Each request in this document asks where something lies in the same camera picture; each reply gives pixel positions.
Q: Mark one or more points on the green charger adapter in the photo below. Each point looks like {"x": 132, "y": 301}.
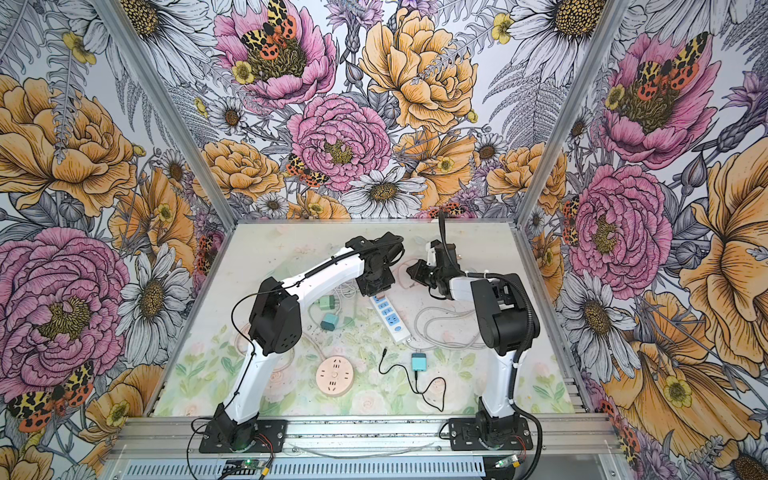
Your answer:
{"x": 327, "y": 302}

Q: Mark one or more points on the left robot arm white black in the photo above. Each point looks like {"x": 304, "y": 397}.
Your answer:
{"x": 275, "y": 328}

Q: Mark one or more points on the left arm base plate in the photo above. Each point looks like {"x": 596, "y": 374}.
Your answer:
{"x": 255, "y": 436}

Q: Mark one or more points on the white blue power strip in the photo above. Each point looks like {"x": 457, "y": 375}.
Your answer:
{"x": 390, "y": 318}

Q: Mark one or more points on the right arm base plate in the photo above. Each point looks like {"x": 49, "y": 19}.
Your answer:
{"x": 507, "y": 434}

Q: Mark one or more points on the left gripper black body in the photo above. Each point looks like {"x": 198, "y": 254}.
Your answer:
{"x": 374, "y": 282}

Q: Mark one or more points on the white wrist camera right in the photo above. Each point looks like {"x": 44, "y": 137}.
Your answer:
{"x": 430, "y": 257}

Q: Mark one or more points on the teal charger adapter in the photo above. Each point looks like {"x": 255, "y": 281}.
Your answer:
{"x": 418, "y": 362}
{"x": 329, "y": 322}

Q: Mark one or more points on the aluminium front rail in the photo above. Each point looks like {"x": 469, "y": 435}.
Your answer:
{"x": 172, "y": 438}

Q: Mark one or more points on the green circuit board left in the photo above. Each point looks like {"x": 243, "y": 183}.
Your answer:
{"x": 248, "y": 467}

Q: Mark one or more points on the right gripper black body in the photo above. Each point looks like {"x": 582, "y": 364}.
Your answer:
{"x": 427, "y": 275}

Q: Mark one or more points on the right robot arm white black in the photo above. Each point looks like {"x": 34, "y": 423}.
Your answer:
{"x": 507, "y": 324}

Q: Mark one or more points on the green circuit board right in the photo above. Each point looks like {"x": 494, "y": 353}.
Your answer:
{"x": 511, "y": 461}

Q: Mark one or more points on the green circuit board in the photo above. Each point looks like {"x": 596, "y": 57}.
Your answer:
{"x": 248, "y": 467}
{"x": 511, "y": 461}

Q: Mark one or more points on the round pink power socket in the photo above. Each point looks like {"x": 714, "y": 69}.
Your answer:
{"x": 335, "y": 376}

